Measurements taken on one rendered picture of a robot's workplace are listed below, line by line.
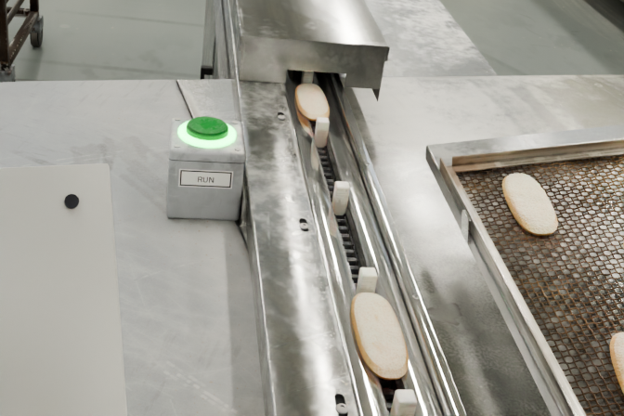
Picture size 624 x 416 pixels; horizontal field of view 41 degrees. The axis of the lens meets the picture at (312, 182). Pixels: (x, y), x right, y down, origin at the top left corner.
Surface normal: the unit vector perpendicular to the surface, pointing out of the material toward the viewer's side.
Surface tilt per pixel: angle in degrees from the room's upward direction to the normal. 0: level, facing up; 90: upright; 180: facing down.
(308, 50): 90
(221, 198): 90
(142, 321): 0
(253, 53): 90
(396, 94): 0
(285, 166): 0
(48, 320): 48
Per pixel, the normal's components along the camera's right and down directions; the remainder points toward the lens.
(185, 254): 0.12, -0.86
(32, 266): 0.31, -0.20
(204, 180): 0.12, 0.51
